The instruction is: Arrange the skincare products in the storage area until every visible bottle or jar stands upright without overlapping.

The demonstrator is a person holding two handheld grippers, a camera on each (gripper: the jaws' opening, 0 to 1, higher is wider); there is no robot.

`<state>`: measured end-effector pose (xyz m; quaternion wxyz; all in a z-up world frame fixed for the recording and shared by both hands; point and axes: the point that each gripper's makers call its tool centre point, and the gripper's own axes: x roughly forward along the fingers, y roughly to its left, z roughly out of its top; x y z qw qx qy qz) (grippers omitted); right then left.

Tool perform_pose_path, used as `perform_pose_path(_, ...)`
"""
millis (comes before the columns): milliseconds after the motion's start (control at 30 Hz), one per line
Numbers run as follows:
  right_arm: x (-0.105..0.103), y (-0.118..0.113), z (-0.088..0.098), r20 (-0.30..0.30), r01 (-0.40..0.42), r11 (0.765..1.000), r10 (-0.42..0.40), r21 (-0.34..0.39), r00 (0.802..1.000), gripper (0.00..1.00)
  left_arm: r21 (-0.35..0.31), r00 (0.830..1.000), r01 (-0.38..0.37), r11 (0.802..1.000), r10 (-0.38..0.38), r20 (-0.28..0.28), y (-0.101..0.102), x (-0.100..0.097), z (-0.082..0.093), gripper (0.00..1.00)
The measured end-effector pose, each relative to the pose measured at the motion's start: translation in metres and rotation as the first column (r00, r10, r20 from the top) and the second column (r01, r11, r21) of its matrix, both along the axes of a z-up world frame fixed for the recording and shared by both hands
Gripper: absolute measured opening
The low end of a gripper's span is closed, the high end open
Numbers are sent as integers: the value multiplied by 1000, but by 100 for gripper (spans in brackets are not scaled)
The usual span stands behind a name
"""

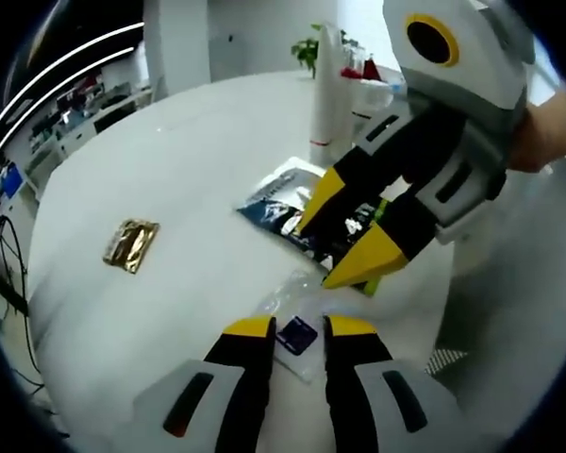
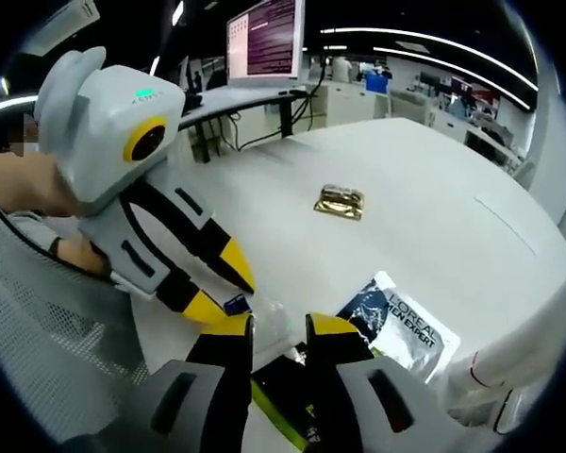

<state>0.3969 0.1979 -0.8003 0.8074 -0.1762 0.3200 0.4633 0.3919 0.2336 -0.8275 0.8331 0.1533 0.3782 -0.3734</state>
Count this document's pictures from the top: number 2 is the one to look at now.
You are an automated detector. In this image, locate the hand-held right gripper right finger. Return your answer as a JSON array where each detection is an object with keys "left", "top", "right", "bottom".
[{"left": 304, "top": 311, "right": 455, "bottom": 453}]

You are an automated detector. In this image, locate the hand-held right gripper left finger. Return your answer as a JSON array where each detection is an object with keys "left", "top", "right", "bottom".
[{"left": 121, "top": 312, "right": 257, "bottom": 453}]

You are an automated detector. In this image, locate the green silver skincare mask sachet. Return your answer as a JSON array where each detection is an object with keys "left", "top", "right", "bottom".
[{"left": 249, "top": 270, "right": 462, "bottom": 453}]

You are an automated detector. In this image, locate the small clear skincare sample packet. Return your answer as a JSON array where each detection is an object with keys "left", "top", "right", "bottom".
[{"left": 222, "top": 292, "right": 291, "bottom": 344}]

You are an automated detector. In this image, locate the gold skincare sachet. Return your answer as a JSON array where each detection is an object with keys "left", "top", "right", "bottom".
[{"left": 313, "top": 183, "right": 367, "bottom": 222}]

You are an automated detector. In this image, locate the white skincare tube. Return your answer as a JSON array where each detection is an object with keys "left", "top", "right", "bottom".
[{"left": 445, "top": 277, "right": 566, "bottom": 438}]

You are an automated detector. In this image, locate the person's left hand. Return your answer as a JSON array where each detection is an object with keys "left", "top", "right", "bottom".
[{"left": 56, "top": 235, "right": 113, "bottom": 278}]

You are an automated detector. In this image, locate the ceiling air conditioner vent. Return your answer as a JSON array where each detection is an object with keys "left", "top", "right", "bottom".
[{"left": 21, "top": 0, "right": 101, "bottom": 54}]

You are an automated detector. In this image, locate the white desk with black legs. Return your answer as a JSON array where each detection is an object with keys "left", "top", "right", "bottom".
[{"left": 178, "top": 83, "right": 320, "bottom": 164}]

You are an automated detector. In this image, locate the white framed computer monitor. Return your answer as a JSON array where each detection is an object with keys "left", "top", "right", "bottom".
[{"left": 225, "top": 0, "right": 307, "bottom": 89}]

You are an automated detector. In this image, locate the blue box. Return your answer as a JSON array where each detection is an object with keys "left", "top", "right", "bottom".
[{"left": 365, "top": 74, "right": 391, "bottom": 95}]

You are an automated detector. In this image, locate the ceiling light strip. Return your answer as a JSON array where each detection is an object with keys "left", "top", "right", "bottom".
[
  {"left": 319, "top": 27, "right": 540, "bottom": 90},
  {"left": 372, "top": 45, "right": 535, "bottom": 109}
]

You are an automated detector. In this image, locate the row of white office desks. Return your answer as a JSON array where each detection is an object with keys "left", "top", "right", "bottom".
[{"left": 310, "top": 77, "right": 532, "bottom": 176}]

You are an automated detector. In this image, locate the black cable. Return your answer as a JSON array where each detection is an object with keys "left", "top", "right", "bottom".
[{"left": 0, "top": 181, "right": 112, "bottom": 280}]

